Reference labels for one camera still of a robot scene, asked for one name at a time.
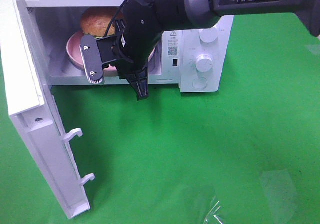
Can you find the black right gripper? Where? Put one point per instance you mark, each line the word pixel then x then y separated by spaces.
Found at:
pixel 129 48

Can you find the burger with cheese and lettuce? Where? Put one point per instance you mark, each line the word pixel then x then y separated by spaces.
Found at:
pixel 95 20

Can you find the pink round plate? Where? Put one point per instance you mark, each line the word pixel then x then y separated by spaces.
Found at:
pixel 74 52

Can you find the round door release button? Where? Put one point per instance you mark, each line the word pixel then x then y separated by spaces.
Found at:
pixel 200 83

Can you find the white microwave door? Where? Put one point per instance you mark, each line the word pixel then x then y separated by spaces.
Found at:
pixel 32 107

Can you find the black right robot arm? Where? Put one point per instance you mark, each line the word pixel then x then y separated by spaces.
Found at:
pixel 197 14

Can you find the lower white microwave knob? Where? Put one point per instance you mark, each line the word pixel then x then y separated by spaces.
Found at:
pixel 204 63

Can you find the white microwave knob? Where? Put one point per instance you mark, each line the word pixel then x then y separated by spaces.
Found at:
pixel 204 63
pixel 208 35

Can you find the white microwave oven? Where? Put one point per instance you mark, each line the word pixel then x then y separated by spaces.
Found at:
pixel 45 35

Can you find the upper white microwave knob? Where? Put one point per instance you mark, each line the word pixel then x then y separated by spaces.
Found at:
pixel 208 35

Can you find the clear tape piece left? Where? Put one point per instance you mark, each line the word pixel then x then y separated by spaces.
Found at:
pixel 202 205

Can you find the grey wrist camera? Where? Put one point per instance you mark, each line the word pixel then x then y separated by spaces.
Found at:
pixel 92 59

